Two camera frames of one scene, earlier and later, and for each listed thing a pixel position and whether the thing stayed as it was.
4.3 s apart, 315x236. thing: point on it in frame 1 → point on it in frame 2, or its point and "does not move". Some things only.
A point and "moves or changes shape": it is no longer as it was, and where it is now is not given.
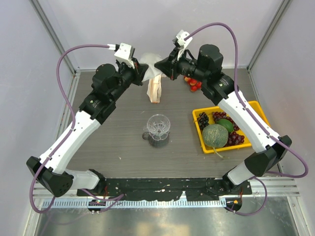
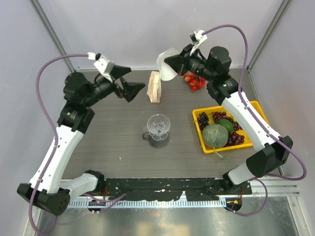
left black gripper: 139,72 → 130,89
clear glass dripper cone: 158,127 does not move
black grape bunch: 203,121 does not move
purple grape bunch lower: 234,138 does not move
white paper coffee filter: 150,59 moves or changes shape
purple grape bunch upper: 218,115 does not move
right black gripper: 168,68 → 179,62
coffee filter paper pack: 154,89 does not move
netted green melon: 215,135 does not move
